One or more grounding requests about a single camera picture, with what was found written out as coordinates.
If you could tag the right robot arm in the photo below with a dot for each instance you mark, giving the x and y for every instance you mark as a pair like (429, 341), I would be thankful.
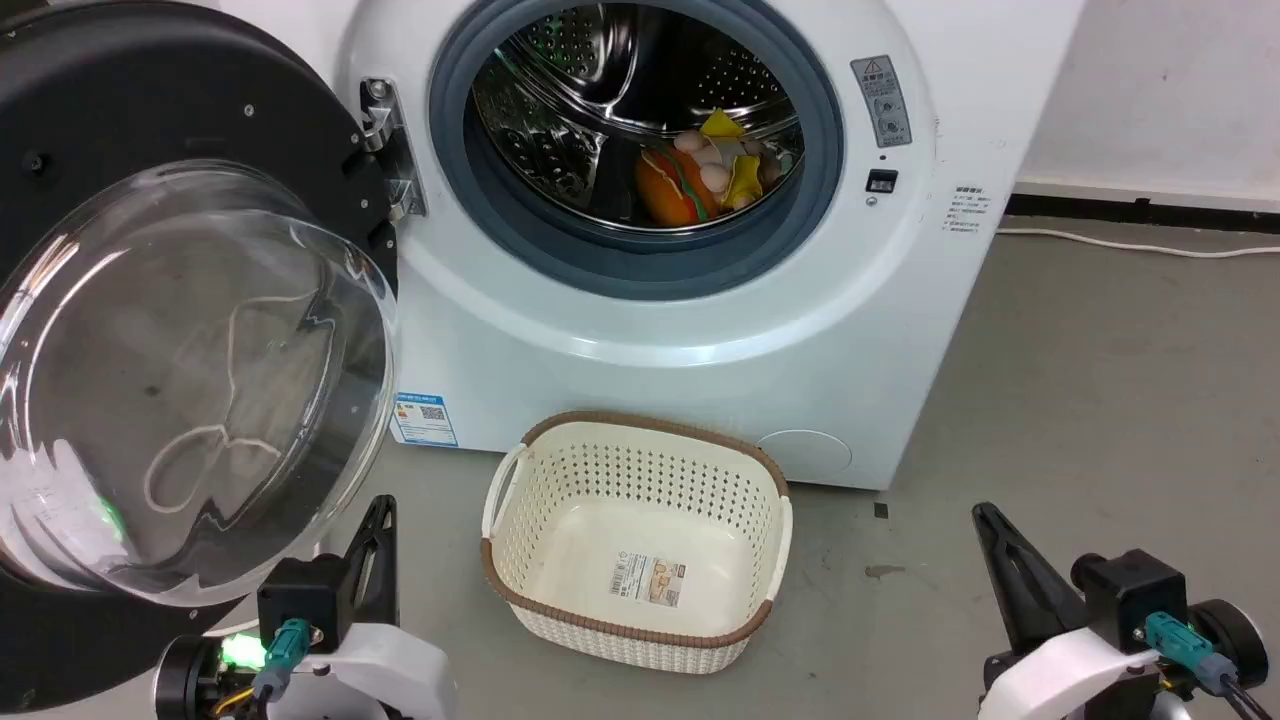
(1235, 640)

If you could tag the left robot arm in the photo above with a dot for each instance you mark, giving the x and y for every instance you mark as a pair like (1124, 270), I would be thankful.
(190, 680)

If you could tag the white front-load washing machine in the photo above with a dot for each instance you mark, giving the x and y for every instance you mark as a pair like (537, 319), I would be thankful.
(700, 380)

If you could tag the cream laundry basket brown rim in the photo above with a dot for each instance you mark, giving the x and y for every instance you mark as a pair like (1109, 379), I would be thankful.
(640, 640)

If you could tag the yellow fabric toy piece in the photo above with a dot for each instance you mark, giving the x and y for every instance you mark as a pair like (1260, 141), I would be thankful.
(721, 126)

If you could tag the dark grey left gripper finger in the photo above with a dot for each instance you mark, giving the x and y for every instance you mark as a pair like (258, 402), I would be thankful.
(385, 580)

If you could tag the paper label barcode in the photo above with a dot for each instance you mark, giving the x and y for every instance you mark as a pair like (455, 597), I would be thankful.
(650, 580)

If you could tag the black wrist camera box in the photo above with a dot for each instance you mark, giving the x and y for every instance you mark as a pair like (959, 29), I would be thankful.
(305, 600)
(1130, 595)

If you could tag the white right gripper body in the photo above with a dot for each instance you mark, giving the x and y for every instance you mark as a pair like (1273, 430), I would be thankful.
(1060, 680)

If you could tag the round white filter cover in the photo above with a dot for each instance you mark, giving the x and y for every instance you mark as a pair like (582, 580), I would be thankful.
(805, 455)

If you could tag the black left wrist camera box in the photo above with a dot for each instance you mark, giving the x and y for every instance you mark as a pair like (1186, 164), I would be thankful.
(305, 600)

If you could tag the black baseboard strip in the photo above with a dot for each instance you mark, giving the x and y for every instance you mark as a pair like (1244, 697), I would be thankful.
(1150, 213)

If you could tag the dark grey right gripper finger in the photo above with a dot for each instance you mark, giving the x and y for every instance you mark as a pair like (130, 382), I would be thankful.
(1030, 590)

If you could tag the white printed text sticker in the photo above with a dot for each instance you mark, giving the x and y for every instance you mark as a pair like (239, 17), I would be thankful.
(965, 210)

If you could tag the stainless steel washer drum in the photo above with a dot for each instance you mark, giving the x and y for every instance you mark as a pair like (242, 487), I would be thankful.
(580, 100)

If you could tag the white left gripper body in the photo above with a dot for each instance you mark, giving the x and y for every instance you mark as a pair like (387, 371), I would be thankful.
(390, 675)

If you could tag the metal washer door hinge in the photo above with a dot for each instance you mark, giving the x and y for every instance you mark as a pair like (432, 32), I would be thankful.
(385, 130)

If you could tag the blue white energy label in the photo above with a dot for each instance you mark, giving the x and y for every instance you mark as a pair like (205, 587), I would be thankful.
(425, 420)

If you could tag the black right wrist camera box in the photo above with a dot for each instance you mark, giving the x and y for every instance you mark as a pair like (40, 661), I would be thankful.
(1130, 595)

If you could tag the grey warning sticker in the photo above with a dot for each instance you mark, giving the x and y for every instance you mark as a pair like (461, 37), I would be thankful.
(882, 100)

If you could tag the orange plush burger toy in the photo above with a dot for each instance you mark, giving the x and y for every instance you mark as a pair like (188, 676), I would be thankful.
(670, 195)

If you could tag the black washer door glass bowl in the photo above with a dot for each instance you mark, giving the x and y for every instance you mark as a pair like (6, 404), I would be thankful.
(120, 100)

